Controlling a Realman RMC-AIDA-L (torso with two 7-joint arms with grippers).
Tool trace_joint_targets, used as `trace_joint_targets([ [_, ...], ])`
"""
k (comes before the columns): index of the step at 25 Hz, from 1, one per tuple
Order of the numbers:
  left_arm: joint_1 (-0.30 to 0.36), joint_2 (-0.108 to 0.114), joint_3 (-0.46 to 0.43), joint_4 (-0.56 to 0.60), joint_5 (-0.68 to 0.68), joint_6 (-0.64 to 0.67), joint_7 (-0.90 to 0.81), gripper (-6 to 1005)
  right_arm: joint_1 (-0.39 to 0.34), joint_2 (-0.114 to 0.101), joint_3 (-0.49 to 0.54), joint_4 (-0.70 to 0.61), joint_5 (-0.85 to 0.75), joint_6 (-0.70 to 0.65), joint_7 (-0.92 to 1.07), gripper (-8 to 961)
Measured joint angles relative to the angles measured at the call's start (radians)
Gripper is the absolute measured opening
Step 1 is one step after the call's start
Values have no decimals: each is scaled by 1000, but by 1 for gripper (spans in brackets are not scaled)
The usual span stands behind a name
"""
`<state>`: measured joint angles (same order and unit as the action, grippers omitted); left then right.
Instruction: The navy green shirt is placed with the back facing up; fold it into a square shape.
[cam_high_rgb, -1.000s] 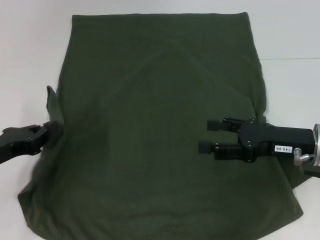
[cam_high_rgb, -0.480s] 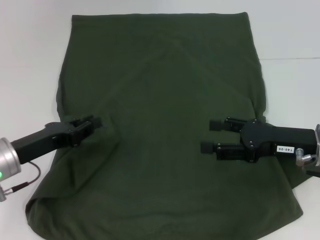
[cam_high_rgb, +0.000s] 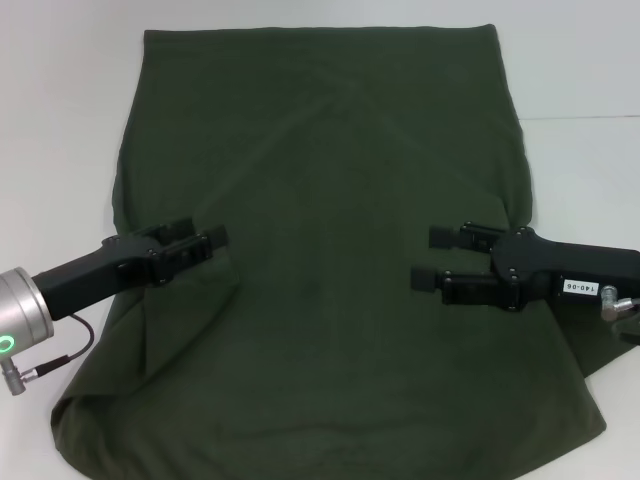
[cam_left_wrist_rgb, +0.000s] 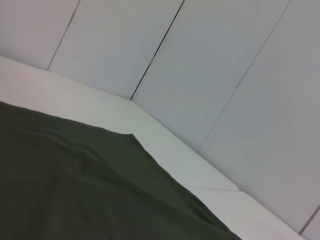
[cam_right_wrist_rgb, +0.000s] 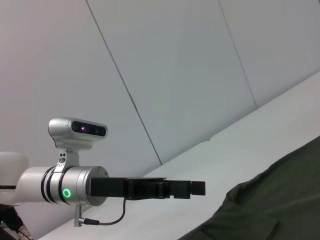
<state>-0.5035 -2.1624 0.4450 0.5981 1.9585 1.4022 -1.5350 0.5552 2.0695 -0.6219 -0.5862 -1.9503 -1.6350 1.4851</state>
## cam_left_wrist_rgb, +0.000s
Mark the dark green shirt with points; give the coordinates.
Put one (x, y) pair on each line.
(75, 187)

